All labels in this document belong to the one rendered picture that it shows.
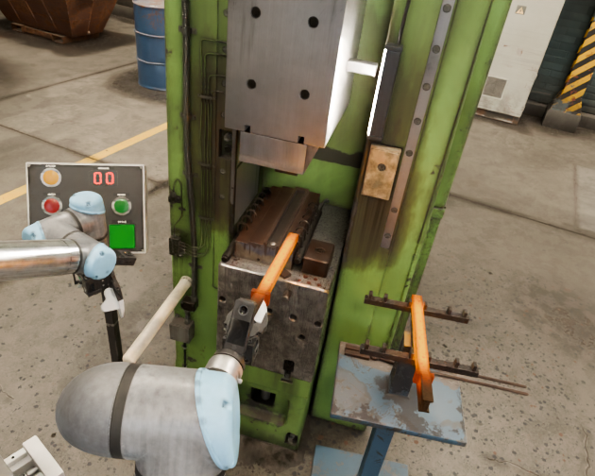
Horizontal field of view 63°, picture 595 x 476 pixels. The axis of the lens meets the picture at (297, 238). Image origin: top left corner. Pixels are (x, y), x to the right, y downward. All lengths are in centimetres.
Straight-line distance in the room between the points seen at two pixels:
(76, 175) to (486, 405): 211
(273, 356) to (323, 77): 101
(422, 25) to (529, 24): 510
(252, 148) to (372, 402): 84
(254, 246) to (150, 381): 102
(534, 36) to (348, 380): 541
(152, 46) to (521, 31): 415
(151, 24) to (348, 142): 426
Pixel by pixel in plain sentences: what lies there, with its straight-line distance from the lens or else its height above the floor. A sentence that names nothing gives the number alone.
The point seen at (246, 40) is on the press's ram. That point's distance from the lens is 136.
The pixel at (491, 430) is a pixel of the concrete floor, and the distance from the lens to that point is 261.
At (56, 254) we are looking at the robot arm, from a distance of 107.
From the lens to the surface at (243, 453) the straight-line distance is 224.
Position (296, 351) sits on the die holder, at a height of 61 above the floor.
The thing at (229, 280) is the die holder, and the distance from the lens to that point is 165.
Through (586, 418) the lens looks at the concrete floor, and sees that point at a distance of 292.
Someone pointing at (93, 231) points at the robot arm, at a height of 121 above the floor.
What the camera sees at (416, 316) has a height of 98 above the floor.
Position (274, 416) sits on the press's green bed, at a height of 16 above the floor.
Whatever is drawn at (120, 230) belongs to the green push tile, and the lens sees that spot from 161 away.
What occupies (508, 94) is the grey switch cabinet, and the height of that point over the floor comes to 34.
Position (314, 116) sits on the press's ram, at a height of 145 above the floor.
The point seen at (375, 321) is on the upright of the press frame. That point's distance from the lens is 189.
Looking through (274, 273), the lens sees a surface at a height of 113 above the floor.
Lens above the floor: 191
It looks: 34 degrees down
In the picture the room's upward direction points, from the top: 8 degrees clockwise
